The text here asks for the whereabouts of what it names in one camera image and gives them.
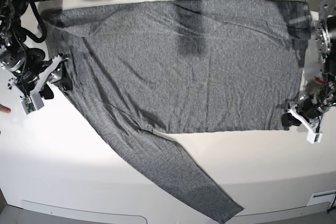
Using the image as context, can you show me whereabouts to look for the person's fingertip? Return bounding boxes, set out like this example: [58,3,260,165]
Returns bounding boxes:
[0,105,11,114]

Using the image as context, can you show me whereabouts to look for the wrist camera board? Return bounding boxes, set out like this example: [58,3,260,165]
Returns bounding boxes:
[306,131,323,144]
[20,93,44,115]

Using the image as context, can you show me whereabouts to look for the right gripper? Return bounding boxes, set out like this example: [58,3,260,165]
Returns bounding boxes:
[6,48,73,100]

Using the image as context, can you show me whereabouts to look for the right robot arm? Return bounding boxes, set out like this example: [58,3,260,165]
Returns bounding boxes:
[1,0,73,100]

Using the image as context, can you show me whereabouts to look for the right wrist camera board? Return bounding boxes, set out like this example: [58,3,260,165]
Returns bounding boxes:
[20,93,44,115]

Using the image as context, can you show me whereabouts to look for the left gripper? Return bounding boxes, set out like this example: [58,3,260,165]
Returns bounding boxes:
[281,92,335,133]

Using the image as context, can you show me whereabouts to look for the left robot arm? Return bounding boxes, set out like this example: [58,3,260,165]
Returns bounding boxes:
[281,0,335,144]

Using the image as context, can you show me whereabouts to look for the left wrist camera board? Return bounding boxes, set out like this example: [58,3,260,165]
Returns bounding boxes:
[306,131,323,144]

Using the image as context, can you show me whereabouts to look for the grey long-sleeve T-shirt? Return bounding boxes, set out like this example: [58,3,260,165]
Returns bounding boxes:
[41,0,311,223]

